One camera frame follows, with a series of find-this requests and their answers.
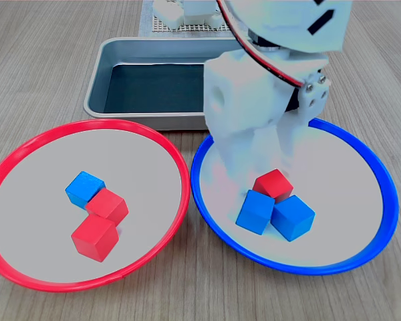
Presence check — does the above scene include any steel tray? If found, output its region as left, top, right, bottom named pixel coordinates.
left=83, top=36, right=247, bottom=132

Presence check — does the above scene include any red-rimmed white plate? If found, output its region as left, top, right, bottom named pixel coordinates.
left=0, top=118, right=191, bottom=294

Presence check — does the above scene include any red and black cable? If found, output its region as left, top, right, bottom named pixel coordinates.
left=216, top=0, right=307, bottom=90

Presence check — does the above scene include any blue-rimmed white plate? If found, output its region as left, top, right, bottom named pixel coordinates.
left=190, top=116, right=400, bottom=277

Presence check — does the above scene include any pale perforated base plate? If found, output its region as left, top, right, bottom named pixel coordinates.
left=138, top=0, right=237, bottom=39

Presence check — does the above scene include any blue cube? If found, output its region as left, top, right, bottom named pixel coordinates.
left=64, top=171, right=107, bottom=209
left=270, top=195, right=316, bottom=243
left=235, top=189, right=277, bottom=236

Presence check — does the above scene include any black mat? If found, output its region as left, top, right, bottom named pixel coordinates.
left=103, top=62, right=209, bottom=114

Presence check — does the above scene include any red cube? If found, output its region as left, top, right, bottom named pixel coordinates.
left=70, top=213, right=120, bottom=263
left=84, top=187, right=130, bottom=225
left=252, top=168, right=295, bottom=205

